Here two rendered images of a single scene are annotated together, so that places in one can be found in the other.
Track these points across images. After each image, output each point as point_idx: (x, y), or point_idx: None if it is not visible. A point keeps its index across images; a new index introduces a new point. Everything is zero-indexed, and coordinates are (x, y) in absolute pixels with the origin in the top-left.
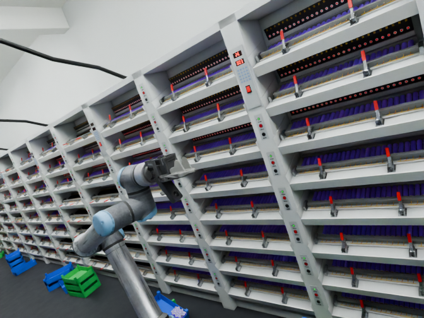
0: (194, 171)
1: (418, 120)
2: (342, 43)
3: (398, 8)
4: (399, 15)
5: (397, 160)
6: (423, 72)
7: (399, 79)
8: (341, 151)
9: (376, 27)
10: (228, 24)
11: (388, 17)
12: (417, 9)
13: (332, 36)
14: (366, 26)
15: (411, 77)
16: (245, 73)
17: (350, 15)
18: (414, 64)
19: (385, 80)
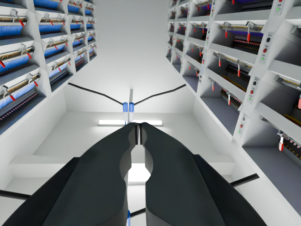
0: (141, 122)
1: (297, 19)
2: (300, 128)
3: (260, 113)
4: (264, 108)
5: None
6: (276, 62)
7: (289, 64)
8: None
9: (276, 114)
10: None
11: (267, 113)
12: (258, 104)
13: (298, 140)
14: (277, 120)
15: (283, 62)
16: None
17: (295, 141)
18: (273, 70)
19: (295, 70)
